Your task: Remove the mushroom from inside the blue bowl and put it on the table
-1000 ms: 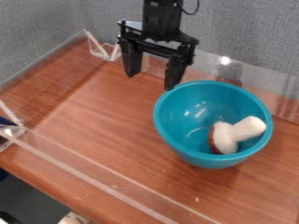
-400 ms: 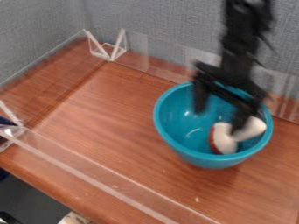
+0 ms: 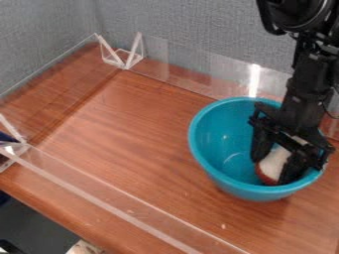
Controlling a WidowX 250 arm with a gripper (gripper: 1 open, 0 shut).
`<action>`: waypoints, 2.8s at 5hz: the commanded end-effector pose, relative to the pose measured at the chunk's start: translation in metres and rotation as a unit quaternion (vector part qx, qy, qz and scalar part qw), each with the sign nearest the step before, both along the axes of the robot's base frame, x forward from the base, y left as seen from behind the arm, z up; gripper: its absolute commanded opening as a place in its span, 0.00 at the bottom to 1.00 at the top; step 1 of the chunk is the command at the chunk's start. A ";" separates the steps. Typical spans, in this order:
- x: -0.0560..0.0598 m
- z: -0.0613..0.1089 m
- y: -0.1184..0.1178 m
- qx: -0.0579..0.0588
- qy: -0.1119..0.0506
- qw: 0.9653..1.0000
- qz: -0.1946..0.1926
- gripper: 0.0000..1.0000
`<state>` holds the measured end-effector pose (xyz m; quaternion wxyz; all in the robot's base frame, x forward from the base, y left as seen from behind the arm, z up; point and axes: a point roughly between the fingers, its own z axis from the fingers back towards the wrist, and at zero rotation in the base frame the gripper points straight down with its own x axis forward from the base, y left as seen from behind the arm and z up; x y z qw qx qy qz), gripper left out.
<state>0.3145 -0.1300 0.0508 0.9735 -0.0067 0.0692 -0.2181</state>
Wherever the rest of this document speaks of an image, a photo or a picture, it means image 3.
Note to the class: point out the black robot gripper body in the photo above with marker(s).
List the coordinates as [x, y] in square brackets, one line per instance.
[298, 117]

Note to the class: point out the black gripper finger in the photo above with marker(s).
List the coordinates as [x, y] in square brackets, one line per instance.
[263, 141]
[298, 163]

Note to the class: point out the white brown toy mushroom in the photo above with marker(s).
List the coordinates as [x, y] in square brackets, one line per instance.
[268, 167]

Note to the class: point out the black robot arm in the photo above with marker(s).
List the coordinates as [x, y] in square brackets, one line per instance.
[310, 21]

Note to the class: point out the blue plastic bowl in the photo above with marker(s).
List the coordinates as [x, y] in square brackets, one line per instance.
[219, 141]

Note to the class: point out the clear acrylic back barrier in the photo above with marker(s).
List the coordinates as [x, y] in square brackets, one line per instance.
[209, 74]

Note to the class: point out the clear acrylic barrier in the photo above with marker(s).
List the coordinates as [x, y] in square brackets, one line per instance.
[23, 63]
[139, 213]
[209, 74]

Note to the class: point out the clear acrylic left barrier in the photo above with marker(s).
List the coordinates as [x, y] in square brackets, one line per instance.
[23, 63]

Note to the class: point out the clear acrylic front barrier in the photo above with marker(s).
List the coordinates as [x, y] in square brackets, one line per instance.
[139, 213]

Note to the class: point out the clear acrylic corner bracket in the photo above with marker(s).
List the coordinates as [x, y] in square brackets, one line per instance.
[123, 59]

